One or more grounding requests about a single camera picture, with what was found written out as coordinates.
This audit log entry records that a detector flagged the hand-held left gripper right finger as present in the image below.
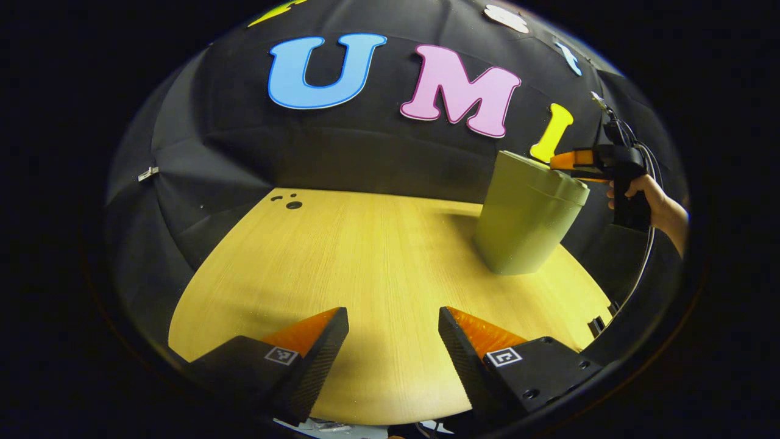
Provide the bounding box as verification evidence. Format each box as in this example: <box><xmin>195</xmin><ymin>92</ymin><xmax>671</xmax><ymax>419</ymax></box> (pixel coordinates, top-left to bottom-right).
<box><xmin>438</xmin><ymin>306</ymin><xmax>604</xmax><ymax>427</ymax></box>

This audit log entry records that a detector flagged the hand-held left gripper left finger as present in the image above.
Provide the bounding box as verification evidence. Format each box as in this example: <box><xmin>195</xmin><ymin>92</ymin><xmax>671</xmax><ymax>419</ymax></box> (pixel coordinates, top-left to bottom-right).
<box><xmin>183</xmin><ymin>307</ymin><xmax>350</xmax><ymax>426</ymax></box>

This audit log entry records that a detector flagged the pale green desktop garbage bin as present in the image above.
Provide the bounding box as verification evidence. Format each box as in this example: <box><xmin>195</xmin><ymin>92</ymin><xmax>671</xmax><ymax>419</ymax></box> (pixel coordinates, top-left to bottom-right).
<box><xmin>475</xmin><ymin>150</ymin><xmax>590</xmax><ymax>276</ymax></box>

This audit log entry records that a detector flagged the black backdrop cloth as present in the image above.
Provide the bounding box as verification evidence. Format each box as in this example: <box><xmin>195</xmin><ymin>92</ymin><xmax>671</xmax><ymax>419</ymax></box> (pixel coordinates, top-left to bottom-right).
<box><xmin>104</xmin><ymin>0</ymin><xmax>689</xmax><ymax>366</ymax></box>

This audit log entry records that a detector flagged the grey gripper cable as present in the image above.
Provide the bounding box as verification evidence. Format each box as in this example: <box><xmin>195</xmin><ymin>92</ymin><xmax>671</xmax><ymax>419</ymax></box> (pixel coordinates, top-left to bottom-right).
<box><xmin>590</xmin><ymin>91</ymin><xmax>658</xmax><ymax>309</ymax></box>

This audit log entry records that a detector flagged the black desk bracket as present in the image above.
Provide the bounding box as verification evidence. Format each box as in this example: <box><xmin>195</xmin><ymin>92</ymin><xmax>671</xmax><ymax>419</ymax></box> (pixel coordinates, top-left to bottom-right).
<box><xmin>587</xmin><ymin>301</ymin><xmax>621</xmax><ymax>338</ymax></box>

